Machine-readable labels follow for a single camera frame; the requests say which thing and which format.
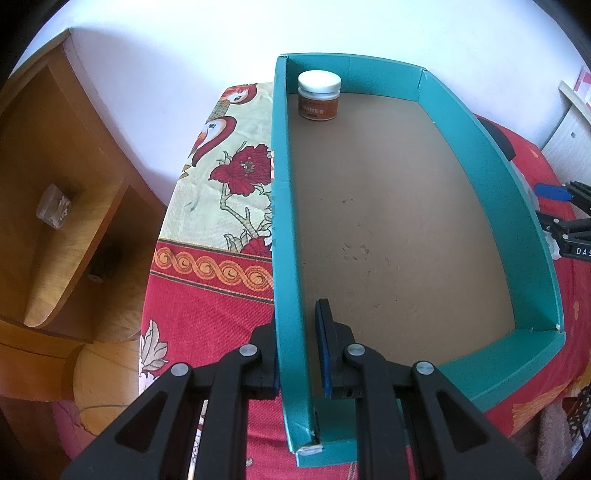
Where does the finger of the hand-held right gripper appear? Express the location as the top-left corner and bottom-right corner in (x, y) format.
(536, 181), (591, 202)
(534, 210), (591, 260)

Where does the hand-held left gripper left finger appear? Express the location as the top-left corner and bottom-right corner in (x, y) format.
(60, 323), (280, 480)

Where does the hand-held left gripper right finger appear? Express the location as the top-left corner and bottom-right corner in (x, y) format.
(315, 298), (541, 480)

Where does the black device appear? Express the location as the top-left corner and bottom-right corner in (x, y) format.
(478, 116), (516, 162)

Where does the teal cardboard box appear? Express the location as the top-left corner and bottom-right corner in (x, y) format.
(270, 54), (566, 469)

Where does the white furniture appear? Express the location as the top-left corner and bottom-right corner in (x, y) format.
(540, 80), (591, 185)

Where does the red floral printed tablecloth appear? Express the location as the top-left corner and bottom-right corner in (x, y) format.
(51, 82), (591, 480)

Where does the pink towel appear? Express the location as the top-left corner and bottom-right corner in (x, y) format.
(539, 401), (575, 462)

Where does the white-lidded brown jar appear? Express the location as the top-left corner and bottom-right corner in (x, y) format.
(297, 70), (343, 121)

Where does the clear plastic container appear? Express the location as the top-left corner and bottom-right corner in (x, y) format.
(36, 184), (74, 229)

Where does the wooden corner shelf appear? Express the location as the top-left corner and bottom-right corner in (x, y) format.
(0, 30), (169, 437)

